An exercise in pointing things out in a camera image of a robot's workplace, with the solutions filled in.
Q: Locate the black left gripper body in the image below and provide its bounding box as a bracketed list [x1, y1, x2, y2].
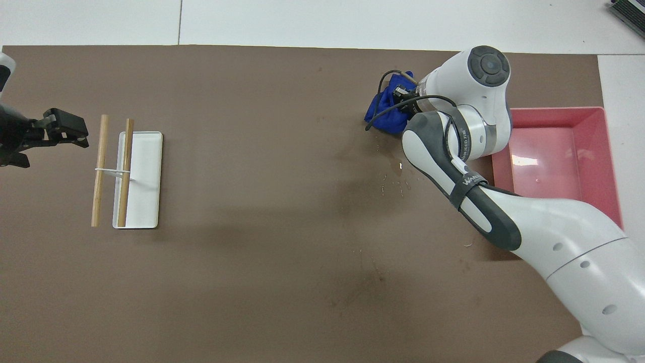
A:
[0, 103, 51, 165]

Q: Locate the white rectangular tray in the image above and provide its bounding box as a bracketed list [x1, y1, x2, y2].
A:
[112, 131, 164, 229]

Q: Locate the brown table mat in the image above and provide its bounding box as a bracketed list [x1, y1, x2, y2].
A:
[0, 44, 635, 363]

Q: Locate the spilled water puddle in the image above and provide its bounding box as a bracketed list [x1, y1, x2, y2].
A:
[375, 141, 419, 198]

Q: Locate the long wooden stick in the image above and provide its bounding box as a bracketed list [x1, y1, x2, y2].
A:
[91, 114, 109, 228]
[117, 118, 135, 227]

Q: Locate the pink plastic bin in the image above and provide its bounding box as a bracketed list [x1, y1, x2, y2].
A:
[491, 106, 624, 231]

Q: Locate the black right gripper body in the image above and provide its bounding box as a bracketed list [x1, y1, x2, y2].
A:
[394, 84, 419, 109]

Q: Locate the grey striped device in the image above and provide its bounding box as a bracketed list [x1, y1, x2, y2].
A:
[607, 0, 645, 34]

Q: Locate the blue towel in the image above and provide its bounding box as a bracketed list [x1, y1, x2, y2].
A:
[363, 70, 419, 135]

